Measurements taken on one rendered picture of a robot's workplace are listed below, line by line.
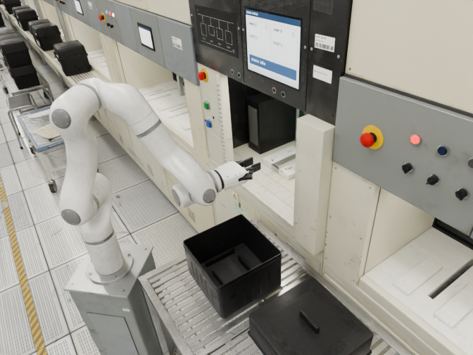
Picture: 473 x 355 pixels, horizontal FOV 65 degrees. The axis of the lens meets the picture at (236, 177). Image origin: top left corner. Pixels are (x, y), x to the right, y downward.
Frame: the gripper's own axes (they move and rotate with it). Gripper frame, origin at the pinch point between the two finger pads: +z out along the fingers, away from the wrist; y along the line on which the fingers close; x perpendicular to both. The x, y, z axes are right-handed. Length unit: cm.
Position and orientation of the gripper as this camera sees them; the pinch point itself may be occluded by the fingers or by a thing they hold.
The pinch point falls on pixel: (252, 164)
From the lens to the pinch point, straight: 136.8
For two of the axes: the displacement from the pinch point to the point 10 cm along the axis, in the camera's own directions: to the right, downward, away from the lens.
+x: -0.6, -8.2, -5.7
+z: 8.2, -3.6, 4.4
